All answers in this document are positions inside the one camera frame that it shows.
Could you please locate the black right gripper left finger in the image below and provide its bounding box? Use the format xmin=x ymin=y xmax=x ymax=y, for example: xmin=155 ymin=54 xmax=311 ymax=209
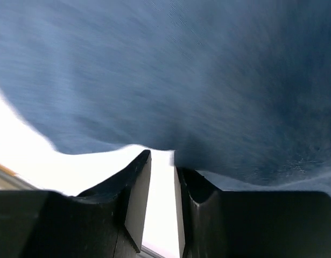
xmin=0 ymin=150 xmax=151 ymax=257

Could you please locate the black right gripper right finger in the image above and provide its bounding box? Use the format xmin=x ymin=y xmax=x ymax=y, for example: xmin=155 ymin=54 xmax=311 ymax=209
xmin=174 ymin=168 xmax=331 ymax=258

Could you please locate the blue pillowcase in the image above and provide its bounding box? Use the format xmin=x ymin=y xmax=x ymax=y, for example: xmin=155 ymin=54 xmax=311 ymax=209
xmin=0 ymin=1 xmax=331 ymax=196

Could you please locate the aluminium front rail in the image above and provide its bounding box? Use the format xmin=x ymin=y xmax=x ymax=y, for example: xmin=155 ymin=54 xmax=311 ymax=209
xmin=0 ymin=164 xmax=38 ymax=190

